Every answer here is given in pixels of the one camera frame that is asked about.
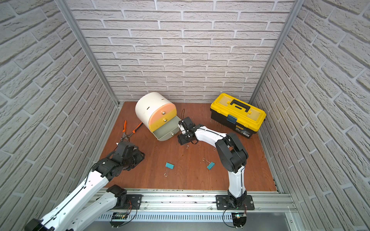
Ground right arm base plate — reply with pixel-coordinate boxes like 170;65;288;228
215;194;255;211

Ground white round drawer cabinet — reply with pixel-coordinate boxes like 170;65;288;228
135;92;173;128

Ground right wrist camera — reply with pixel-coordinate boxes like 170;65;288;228
178;117;195;133

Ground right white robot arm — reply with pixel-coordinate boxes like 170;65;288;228
178;124;248;208

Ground controller board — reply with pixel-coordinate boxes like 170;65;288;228
231;213;247;229
110;212;130;228

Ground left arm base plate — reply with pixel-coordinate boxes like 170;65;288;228
113;194;143;209

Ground yellow drawer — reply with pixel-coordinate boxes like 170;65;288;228
148;111;177;132

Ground left controller board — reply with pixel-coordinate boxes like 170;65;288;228
110;212;130;228

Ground orange handled pliers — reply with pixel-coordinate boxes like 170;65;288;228
122;119;143;141

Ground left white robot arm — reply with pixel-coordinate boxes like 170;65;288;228
24;141;145;231

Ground grey bottom drawer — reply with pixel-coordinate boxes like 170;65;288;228
152;116;181;141

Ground right controller board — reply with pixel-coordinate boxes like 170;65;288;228
231;213;247;229

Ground orange top drawer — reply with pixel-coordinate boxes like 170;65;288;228
149;103;177;124

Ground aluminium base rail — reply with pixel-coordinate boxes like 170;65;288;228
127;189;298;213

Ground yellow black toolbox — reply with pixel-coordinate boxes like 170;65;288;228
210;93;267;139

